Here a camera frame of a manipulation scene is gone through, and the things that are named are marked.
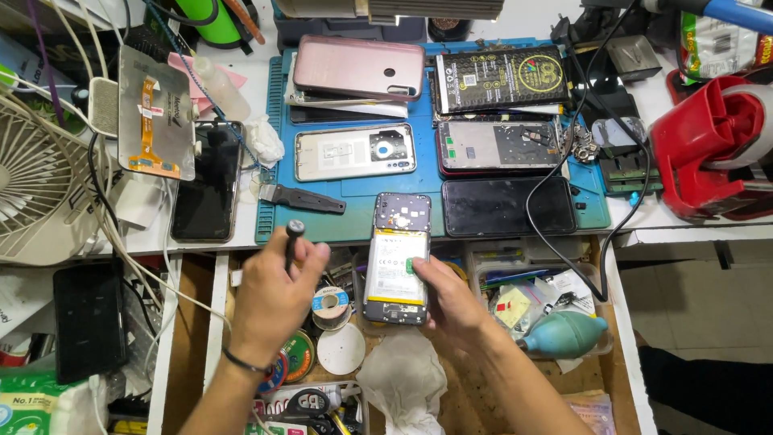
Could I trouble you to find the grey phone frame red edge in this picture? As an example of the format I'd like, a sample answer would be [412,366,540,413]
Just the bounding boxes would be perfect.
[435,119,564,178]

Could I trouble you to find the red tape dispenser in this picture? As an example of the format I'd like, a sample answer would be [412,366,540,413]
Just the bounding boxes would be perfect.
[649,75,773,222]

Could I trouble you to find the blue repair mat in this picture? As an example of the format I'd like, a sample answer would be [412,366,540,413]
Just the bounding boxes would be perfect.
[254,39,612,245]

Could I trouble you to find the black phone screen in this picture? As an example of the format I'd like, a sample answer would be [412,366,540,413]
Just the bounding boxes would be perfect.
[441,176,579,238]

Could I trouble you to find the white mesh pad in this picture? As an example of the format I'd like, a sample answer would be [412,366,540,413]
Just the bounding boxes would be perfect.
[88,77,120,138]

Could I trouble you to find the solder wire spool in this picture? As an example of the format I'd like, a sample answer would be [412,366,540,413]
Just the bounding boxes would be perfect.
[310,285,353,332]

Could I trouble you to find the black phone clamp fixture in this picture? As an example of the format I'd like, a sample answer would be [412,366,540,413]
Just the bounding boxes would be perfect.
[597,147,664,197]

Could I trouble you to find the black scraper tool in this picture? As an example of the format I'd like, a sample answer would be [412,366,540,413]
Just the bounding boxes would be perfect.
[259,183,348,216]

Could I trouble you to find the clear plastic bottle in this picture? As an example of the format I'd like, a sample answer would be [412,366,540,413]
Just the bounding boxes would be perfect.
[192,55,252,122]

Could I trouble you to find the blue braided cord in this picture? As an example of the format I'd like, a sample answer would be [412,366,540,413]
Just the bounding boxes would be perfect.
[144,0,262,171]

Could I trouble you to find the white phone frame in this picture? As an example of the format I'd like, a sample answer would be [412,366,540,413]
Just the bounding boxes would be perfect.
[294,122,418,182]

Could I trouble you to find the printed snack bag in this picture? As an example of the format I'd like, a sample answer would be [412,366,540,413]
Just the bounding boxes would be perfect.
[679,8,773,83]

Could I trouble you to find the white round disc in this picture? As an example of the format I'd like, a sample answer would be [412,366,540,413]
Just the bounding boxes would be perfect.
[316,323,367,377]

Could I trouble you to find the grey plastic tray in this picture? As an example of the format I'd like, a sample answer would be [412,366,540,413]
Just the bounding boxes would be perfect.
[272,0,429,53]

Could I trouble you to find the person's right hand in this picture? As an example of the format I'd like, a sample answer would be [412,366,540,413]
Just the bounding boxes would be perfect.
[412,257,505,357]

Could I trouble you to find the black wrist band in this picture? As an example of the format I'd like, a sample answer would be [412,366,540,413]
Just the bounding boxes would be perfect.
[221,346,276,376]

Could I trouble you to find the ribbed grey lamp head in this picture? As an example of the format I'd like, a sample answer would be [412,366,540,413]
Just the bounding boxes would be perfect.
[274,0,506,23]

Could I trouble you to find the wooden drawer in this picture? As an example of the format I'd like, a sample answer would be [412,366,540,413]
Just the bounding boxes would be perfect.
[147,238,659,435]

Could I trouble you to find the small white crumpled tissue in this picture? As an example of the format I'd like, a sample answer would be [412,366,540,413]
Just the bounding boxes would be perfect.
[246,114,286,169]

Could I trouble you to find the person's left hand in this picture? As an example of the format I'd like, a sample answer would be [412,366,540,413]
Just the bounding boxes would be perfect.
[230,226,332,369]

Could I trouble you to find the phone with white battery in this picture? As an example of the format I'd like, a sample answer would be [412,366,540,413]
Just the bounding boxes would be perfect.
[362,192,433,326]

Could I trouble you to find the black phone with gold edge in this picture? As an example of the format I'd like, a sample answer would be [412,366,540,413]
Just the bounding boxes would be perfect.
[169,120,246,244]

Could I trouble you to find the green bottle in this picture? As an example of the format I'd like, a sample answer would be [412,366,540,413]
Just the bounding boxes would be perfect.
[174,0,244,50]

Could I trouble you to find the white charger adapter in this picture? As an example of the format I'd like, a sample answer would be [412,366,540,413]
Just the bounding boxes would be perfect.
[114,174,165,230]

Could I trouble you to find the grey metal box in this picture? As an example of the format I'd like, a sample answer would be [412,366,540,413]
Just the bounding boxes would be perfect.
[605,34,664,83]

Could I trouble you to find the black round jar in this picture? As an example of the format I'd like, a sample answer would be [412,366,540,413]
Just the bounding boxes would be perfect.
[427,17,474,44]

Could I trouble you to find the pink phone back cover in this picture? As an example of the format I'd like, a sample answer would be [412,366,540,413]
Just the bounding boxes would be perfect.
[292,34,427,102]

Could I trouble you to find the pink banknote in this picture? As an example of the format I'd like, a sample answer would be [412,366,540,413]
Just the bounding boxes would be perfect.
[563,391,618,435]

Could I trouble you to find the bundle of white cables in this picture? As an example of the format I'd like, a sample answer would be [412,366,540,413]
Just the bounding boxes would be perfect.
[0,0,233,435]

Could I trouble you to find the black handled scissors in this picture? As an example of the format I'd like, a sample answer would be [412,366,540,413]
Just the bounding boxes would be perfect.
[265,387,340,435]

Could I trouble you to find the silver display panel orange flex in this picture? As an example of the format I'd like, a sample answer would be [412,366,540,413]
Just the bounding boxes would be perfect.
[117,45,198,181]

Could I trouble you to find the black flat device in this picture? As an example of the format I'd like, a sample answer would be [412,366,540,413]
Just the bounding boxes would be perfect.
[52,261,128,385]

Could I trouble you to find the green white packet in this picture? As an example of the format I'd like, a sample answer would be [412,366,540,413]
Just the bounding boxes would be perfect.
[0,370,93,435]

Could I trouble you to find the person's black trouser leg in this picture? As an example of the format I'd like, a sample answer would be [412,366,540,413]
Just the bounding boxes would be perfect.
[638,345,773,435]

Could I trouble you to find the stack of phone parts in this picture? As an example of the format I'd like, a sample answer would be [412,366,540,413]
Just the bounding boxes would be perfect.
[283,51,413,126]

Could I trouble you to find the black battery packet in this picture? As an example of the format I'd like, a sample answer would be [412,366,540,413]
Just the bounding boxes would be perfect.
[434,45,572,116]

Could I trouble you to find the black power cable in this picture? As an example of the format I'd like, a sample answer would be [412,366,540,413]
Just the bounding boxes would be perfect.
[524,0,653,303]

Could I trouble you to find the black screwdriver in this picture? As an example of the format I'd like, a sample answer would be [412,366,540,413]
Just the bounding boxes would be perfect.
[283,219,307,276]

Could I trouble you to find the teal air blower bulb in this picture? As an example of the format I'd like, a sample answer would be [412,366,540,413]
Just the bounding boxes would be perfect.
[516,311,610,361]

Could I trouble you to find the pile of small metal parts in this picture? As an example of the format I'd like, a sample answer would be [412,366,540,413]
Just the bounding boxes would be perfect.
[563,123,601,165]

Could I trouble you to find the blue handled tool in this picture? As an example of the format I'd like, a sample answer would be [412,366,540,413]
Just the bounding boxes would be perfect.
[639,0,773,35]

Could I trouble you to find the white desk fan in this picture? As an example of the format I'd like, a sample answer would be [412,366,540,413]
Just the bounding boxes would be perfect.
[0,95,108,267]

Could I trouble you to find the pink paper sheet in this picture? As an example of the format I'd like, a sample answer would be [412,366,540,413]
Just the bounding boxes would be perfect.
[167,51,249,114]

